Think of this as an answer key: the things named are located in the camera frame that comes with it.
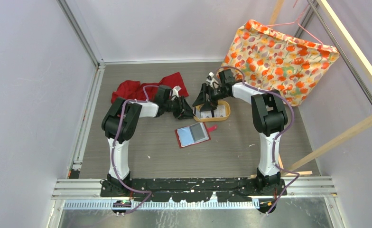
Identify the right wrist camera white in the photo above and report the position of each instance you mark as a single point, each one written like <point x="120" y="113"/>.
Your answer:
<point x="211" y="81"/>

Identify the floral fabric bag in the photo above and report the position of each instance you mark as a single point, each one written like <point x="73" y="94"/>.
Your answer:
<point x="269" y="59"/>

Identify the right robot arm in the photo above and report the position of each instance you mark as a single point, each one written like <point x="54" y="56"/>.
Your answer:
<point x="268" y="115"/>

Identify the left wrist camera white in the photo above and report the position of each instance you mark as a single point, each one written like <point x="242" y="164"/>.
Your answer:
<point x="175" y="91"/>

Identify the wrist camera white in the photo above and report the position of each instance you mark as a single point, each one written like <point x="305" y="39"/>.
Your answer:
<point x="211" y="81"/>
<point x="175" y="91"/>

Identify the silver chip card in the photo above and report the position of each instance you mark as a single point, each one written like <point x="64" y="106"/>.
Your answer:
<point x="221" y="111"/>

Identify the red card holder wallet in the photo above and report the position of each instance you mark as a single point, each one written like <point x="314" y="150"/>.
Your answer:
<point x="184" y="137"/>

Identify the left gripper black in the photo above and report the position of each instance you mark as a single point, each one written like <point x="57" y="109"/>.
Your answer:
<point x="184" y="111"/>

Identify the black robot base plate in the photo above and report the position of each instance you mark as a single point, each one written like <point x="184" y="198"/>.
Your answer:
<point x="192" y="189"/>

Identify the wooden frame rack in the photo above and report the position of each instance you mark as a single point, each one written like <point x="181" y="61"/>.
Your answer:
<point x="338" y="114"/>

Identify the aluminium frame rail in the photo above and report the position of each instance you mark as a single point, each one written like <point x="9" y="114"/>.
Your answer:
<point x="74" y="193"/>

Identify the yellow oval tray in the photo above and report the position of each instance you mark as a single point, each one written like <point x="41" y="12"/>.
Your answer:
<point x="196" y="111"/>

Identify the red cloth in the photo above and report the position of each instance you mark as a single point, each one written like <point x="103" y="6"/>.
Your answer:
<point x="131" y="89"/>

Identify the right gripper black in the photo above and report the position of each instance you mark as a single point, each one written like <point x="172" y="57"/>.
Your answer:
<point x="210" y="104"/>

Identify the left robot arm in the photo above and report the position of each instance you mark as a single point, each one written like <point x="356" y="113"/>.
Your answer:
<point x="120" y="122"/>

